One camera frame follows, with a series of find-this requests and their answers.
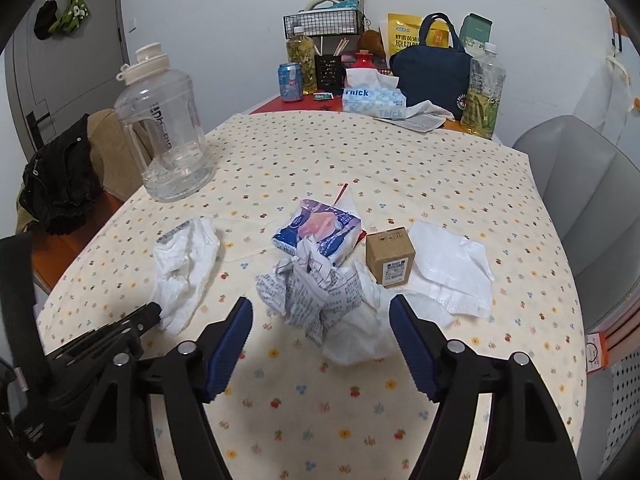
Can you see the yellow tea bottle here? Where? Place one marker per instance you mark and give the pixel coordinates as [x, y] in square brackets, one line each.
[300, 60]

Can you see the wooden chopsticks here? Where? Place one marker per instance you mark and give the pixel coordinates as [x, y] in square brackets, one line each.
[341, 45]

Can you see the red jar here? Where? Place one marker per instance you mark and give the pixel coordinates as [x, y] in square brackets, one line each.
[364, 60]

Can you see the navy lunch bag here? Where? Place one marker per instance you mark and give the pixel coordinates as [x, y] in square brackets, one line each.
[430, 80]

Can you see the small cardboard box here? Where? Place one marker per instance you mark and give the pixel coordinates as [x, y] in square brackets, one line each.
[390, 257]

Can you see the orange box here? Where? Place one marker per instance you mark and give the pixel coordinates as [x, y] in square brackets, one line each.
[607, 342]

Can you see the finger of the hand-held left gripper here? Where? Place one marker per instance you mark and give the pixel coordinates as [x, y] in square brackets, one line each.
[135, 321]

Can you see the white plastic bag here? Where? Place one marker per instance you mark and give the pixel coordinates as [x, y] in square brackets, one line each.
[360, 335]

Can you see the black hanging hat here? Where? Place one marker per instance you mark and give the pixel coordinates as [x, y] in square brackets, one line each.
[46, 20]

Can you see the blue and white tissue box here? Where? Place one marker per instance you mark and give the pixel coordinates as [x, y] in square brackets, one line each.
[372, 100]

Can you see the white tissue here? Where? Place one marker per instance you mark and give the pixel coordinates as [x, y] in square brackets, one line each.
[450, 265]
[185, 265]

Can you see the green hanging toy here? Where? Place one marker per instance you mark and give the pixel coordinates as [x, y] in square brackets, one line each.
[74, 10]

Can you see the grey door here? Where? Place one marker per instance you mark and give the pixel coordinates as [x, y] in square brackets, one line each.
[65, 70]

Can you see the printed paper leaflet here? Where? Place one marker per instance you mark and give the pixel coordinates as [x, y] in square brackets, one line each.
[420, 119]

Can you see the small green sachet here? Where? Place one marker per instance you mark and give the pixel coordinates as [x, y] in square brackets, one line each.
[322, 96]

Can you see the yellow snack bag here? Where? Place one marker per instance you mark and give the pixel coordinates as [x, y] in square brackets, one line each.
[400, 35]

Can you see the blue tissue packet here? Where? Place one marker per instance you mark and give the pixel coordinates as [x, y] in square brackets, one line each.
[320, 227]

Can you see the green carton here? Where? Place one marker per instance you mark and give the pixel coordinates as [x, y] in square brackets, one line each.
[477, 30]

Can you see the red and white wrapper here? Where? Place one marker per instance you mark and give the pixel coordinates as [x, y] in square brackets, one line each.
[344, 191]

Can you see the clear bottle with yellow drink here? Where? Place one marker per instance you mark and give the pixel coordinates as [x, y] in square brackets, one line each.
[482, 100]

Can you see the black garment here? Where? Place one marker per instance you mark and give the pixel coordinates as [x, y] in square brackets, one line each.
[60, 180]

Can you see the large clear water jug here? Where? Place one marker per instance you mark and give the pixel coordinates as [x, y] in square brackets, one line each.
[162, 125]

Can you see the grey chair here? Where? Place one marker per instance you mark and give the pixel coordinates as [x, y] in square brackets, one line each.
[580, 195]

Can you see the printed paper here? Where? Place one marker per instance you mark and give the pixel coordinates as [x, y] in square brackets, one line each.
[305, 290]

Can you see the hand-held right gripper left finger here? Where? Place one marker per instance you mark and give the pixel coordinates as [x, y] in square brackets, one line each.
[232, 350]

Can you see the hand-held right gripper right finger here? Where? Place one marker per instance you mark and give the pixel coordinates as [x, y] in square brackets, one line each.
[412, 350]

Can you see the blue drink can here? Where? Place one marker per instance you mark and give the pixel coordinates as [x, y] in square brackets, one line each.
[290, 82]

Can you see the black pen holder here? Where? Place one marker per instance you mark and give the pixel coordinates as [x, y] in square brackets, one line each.
[328, 74]

